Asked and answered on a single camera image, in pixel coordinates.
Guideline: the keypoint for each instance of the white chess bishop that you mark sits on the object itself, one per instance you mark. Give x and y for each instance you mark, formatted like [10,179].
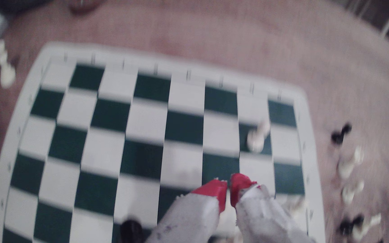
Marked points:
[6,71]

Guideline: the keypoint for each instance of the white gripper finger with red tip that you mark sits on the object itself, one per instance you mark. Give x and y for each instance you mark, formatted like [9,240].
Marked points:
[265,219]
[189,219]

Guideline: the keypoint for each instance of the black chess piece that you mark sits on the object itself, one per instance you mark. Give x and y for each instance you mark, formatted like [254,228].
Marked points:
[339,135]
[348,225]

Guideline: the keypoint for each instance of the reddish round object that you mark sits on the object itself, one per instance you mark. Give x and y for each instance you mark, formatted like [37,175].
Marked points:
[84,5]

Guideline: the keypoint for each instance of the white slatted furniture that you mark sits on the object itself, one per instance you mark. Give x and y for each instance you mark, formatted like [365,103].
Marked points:
[388,18]

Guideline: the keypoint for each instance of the green and white chessboard mat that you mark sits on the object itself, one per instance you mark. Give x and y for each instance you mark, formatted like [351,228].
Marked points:
[147,135]

